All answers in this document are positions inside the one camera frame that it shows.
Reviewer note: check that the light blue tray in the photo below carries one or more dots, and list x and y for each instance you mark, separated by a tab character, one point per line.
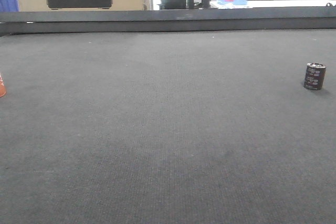
234	2

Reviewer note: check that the dark cylindrical capacitor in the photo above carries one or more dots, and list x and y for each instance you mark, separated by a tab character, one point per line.
314	76

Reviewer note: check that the orange cylindrical capacitor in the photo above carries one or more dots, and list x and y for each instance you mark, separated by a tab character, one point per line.
2	86

